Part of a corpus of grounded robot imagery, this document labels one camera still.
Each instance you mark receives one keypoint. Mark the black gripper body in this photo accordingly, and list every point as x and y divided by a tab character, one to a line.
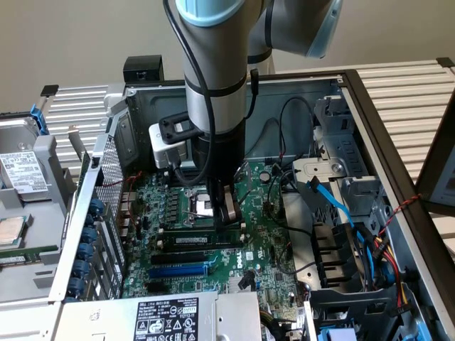
227	152

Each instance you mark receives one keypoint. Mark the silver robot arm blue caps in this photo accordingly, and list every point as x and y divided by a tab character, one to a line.
227	64

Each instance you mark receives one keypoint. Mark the CPU socket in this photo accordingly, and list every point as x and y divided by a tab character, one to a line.
199	207

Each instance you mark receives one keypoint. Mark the short silver locking lever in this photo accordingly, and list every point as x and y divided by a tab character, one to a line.
192	213

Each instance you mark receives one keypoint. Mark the silver socket cover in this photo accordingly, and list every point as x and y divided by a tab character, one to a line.
249	174

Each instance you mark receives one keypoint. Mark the green motherboard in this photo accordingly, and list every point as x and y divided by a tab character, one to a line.
263	220

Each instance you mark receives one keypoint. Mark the silver coin battery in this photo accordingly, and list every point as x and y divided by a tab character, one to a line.
264	175

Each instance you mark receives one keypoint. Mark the long black expansion slot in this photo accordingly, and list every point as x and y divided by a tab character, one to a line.
177	258

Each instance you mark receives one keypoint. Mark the small silver heat sink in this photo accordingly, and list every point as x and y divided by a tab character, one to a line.
232	284

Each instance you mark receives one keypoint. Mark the blue expansion slot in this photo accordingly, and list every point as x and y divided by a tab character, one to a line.
177	271

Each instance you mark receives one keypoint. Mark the open grey PC case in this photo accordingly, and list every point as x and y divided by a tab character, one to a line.
305	89

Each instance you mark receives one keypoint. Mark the black case fan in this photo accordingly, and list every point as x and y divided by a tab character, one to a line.
330	248

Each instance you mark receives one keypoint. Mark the short black expansion slot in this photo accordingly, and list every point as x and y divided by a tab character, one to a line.
155	287

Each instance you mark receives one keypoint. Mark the silver disk bay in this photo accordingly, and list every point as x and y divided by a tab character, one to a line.
341	149

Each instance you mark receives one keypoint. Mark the dark plastic shroud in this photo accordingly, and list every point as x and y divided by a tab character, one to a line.
355	312

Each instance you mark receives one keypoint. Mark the silver power supply with label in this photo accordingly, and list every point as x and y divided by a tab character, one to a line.
106	319

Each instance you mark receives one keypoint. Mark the grey hard drive tray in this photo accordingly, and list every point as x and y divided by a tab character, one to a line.
46	220

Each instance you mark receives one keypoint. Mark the black table end cap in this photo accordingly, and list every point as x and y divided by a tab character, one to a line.
446	62
49	90

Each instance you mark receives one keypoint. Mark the blue disk caddy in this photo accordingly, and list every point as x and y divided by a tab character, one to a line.
39	119

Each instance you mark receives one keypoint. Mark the silver hard disk white label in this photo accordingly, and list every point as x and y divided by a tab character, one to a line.
23	174

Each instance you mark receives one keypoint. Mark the silver CPU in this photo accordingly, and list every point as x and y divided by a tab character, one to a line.
9	231

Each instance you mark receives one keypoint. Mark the black framed side panel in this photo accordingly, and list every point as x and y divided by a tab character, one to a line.
437	160

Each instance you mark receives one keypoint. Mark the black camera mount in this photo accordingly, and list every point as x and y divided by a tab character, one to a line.
174	128

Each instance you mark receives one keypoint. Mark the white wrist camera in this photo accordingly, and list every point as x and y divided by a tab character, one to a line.
163	152

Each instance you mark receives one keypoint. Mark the black box bracket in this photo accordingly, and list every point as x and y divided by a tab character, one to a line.
142	65

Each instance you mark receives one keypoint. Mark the graphics card with silver bracket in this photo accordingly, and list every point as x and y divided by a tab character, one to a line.
76	142

